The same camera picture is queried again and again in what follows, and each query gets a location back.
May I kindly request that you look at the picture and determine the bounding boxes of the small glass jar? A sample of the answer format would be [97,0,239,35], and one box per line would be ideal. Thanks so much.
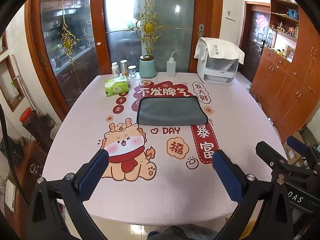
[128,65,137,77]

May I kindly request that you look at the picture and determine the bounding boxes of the purple grey microfibre towel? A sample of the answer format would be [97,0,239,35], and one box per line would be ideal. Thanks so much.
[137,96,208,126]

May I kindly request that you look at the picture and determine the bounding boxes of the white squeeze bottle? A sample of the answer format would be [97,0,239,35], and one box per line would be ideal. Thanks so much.
[166,50,178,77]

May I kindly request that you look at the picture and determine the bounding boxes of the white pill bottle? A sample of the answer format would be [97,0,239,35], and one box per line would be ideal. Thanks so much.
[111,62,120,77]

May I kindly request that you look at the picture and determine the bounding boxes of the red lidded container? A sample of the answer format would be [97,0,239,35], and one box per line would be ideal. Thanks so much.
[20,107,34,123]

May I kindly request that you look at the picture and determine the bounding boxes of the green tissue pack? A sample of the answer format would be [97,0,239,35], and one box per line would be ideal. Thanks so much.
[104,76,129,97]

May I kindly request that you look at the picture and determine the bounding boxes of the glass sliding door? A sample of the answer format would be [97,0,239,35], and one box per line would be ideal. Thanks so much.
[24,0,223,119]

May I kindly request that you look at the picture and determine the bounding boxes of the teal ceramic canister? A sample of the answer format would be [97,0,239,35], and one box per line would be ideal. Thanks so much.
[139,55,157,78]

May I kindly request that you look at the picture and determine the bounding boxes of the brown wooden cabinet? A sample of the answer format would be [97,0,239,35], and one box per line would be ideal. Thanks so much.
[250,0,319,141]

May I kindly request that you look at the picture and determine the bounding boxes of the white appliance with cloth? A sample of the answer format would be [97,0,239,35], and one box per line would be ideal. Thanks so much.
[194,37,245,85]

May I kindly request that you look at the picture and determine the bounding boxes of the cartoon printed tablecloth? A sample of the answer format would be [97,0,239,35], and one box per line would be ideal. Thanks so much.
[43,73,284,225]

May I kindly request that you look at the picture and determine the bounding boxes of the dark wooden entrance door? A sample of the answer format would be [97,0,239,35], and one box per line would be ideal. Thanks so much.
[239,2,270,82]

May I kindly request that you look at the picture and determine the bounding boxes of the cardboard box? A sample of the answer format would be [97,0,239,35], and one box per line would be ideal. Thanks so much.
[283,127,319,168]

